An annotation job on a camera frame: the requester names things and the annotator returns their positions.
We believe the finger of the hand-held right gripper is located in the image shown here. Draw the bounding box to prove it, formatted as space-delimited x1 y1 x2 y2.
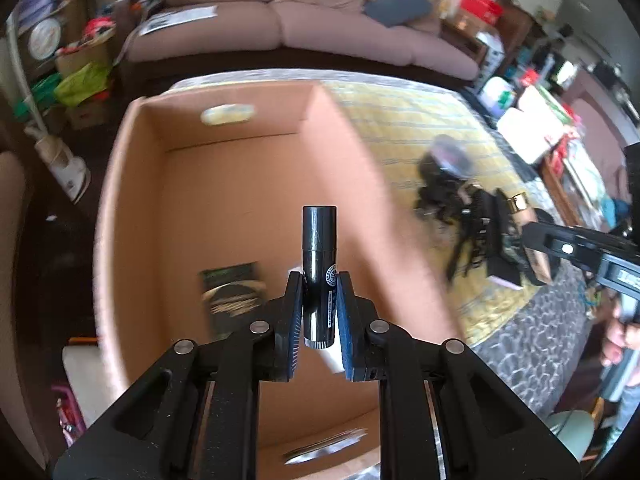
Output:
520 221 611 273

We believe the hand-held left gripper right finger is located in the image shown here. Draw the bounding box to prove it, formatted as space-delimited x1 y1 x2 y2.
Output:
336 270 583 480

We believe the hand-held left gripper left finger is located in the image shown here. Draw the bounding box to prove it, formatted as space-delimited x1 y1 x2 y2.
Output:
52 270 306 480

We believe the black cylindrical tube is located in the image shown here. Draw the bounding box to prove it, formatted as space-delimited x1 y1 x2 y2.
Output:
301 205 340 350

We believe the black cable bundle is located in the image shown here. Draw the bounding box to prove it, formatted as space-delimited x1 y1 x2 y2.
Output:
412 180 501 281

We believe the brown cardboard box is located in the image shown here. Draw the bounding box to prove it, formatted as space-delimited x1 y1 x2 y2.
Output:
92 82 463 480

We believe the person's right hand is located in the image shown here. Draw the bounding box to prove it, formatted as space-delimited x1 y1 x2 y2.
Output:
600 317 640 368

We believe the wicker basket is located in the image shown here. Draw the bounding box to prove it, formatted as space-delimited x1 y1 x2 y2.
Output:
540 155 583 226

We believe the green black packet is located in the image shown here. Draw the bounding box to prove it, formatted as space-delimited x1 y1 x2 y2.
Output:
198 261 268 338

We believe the black book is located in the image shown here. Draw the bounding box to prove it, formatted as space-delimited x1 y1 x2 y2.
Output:
487 190 531 288

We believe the silver foil packet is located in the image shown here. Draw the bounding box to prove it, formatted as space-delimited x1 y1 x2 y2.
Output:
282 427 368 463

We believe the white cardboard box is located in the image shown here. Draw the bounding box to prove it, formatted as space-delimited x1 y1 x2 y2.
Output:
496 85 566 163

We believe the pink armchair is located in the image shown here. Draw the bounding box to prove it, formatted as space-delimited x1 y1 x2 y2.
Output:
570 67 640 191

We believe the round clear lid jar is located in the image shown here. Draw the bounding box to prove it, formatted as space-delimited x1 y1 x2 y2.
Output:
420 135 476 181

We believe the pale green chair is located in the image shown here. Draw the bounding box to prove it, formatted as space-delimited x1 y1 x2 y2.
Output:
547 410 596 461

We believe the white green package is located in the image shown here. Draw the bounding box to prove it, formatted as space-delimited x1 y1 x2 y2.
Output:
480 76 516 116

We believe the yellow striped cloth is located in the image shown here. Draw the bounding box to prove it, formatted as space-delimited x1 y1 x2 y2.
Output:
320 80 541 346

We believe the red box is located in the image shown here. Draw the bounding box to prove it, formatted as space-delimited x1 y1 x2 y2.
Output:
459 0 503 23

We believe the white floor appliance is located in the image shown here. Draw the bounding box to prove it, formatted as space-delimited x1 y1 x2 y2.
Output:
25 125 92 203

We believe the pink fabric sofa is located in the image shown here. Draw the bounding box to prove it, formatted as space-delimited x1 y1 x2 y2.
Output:
120 0 481 81

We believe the blue grey cushion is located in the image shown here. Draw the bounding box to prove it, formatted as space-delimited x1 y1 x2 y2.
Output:
364 0 433 28

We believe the green plastic bag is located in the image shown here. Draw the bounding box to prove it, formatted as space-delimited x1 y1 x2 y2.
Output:
54 63 112 107

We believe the printed paper sheet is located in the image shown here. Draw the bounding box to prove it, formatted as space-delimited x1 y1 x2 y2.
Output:
139 5 218 37

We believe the round white plate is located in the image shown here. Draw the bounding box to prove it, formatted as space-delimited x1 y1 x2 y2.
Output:
27 17 63 58

